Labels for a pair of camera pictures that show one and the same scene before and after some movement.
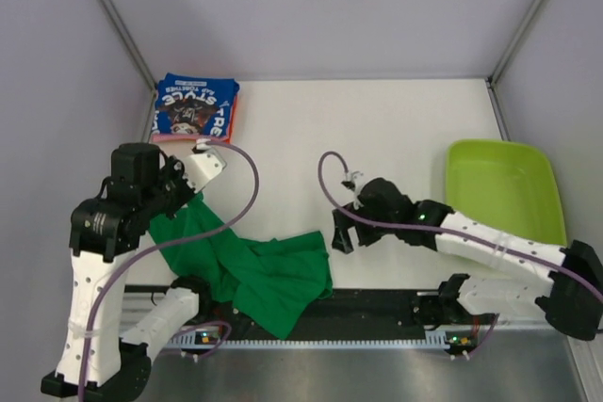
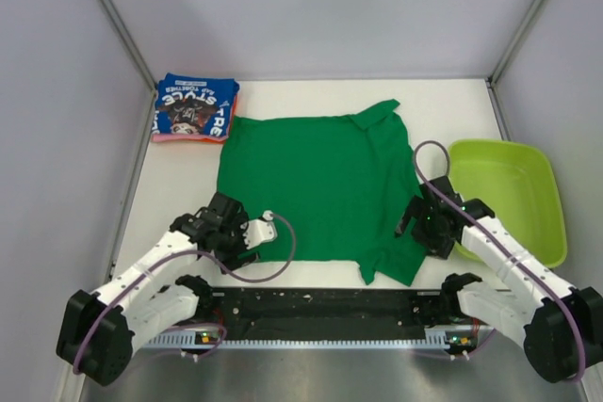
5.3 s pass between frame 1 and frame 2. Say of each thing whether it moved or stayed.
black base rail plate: stayed
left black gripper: moved
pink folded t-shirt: stayed
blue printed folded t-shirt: stayed
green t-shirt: moved
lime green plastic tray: stayed
